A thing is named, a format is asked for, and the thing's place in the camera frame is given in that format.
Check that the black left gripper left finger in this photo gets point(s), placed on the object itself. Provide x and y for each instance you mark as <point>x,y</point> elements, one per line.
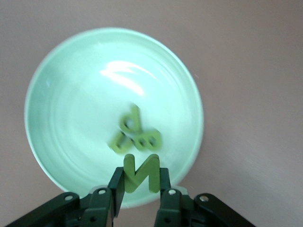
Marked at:
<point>99,208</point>

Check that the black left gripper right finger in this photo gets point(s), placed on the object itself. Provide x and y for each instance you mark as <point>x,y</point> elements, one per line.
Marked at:
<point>170,208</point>

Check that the green letter N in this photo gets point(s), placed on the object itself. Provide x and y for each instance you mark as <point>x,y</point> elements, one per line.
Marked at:
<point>154,175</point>

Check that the green letter u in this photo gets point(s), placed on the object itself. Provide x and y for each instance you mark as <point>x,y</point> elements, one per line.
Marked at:
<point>113,145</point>

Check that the green letter B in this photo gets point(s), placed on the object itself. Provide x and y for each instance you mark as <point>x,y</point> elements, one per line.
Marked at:
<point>146,147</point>

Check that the green letter d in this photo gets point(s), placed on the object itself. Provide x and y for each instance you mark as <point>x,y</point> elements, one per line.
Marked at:
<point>136,116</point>

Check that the green plate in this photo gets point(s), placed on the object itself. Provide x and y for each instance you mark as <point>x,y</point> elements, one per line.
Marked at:
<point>94,94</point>

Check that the brown table mat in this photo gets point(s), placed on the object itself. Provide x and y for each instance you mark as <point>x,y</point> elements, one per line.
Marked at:
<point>248,71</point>

